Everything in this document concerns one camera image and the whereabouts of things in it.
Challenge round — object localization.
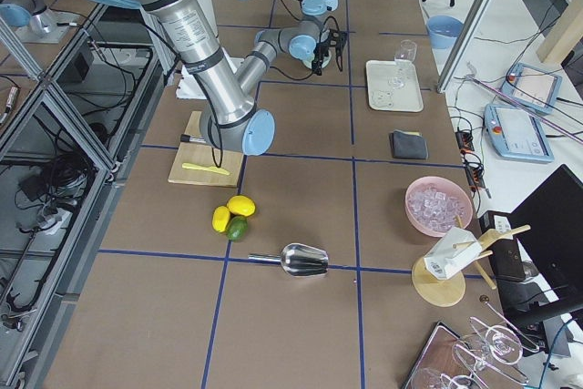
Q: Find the yellow lemon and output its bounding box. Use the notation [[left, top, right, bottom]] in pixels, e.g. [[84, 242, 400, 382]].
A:
[[226, 195, 256, 217], [211, 206, 231, 233]]

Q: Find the metal ice scoop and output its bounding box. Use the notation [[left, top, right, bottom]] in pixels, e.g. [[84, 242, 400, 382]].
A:
[[248, 242, 329, 277]]

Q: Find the clear wine glass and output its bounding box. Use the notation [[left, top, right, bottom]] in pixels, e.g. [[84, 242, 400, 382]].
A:
[[389, 39, 417, 89]]

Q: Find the yellow plastic knife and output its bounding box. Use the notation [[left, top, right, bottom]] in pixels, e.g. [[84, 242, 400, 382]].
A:
[[181, 162, 230, 176]]

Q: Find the green avocado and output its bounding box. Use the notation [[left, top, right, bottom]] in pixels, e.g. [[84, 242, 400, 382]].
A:
[[226, 216, 249, 241]]

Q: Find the blue teach pendant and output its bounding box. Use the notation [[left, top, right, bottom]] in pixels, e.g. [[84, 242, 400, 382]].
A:
[[500, 62, 562, 115], [484, 104, 555, 163]]

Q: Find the pink bowl of ice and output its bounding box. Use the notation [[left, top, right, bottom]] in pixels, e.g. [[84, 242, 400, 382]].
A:
[[404, 176, 474, 237]]

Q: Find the steel muddler black tip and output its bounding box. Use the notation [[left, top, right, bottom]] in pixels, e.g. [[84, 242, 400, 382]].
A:
[[180, 134, 206, 144]]

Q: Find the grey folded cloth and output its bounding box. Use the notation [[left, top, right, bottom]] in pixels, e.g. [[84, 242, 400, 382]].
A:
[[389, 130, 428, 159]]

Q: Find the cream bear tray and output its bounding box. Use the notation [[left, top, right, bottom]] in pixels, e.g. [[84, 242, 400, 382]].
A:
[[365, 60, 424, 113]]

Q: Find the wooden cup stand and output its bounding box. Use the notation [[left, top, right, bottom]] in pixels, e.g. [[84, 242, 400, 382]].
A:
[[412, 225, 531, 307]]

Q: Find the white paper carton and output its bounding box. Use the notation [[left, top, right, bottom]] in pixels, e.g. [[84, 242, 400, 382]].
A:
[[423, 227, 482, 281]]

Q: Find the grabber stick tool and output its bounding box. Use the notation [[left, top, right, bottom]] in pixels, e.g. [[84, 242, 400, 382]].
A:
[[464, 71, 582, 144]]

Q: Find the wooden cutting board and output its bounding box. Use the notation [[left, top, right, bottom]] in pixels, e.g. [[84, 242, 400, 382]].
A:
[[168, 110, 246, 189]]

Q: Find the blue bowl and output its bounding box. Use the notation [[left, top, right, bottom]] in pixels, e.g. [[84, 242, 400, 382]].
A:
[[426, 15, 464, 49]]

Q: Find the light blue plastic cup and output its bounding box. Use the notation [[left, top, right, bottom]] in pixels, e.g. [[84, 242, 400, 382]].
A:
[[301, 0, 338, 16]]

